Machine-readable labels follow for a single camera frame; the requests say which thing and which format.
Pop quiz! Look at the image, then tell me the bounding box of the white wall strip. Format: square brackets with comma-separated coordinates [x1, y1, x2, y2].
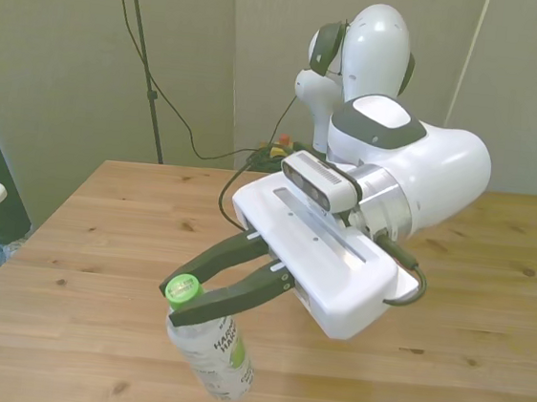
[442, 0, 494, 134]

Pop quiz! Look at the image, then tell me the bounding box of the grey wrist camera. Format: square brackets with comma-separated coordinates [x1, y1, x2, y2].
[275, 147, 367, 218]

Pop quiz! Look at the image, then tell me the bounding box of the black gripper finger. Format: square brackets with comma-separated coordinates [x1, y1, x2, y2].
[158, 221, 272, 307]
[167, 251, 299, 341]

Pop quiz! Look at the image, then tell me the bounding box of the black tripod stand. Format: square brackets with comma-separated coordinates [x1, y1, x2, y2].
[102, 0, 182, 166]

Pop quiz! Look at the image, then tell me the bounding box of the green coiled cable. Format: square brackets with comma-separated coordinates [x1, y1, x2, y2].
[234, 145, 288, 176]

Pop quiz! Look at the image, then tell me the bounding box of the thin black cable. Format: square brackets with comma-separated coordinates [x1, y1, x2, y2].
[264, 90, 300, 153]

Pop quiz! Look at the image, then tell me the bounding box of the black stand cable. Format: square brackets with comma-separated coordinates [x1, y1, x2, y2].
[86, 0, 276, 166]

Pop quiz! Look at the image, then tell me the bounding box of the clear bottle with green cap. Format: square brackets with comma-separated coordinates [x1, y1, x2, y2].
[153, 271, 267, 402]

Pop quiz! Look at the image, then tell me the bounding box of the black camera cable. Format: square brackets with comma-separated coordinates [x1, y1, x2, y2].
[216, 144, 285, 237]

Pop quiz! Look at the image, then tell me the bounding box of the black gripper plug cable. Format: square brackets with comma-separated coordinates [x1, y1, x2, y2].
[370, 235, 434, 310]

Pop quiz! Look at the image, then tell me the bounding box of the yellow emergency stop box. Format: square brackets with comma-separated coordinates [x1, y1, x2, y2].
[268, 133, 301, 159]

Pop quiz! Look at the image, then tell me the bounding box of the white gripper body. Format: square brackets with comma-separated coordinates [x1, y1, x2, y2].
[218, 168, 431, 349]

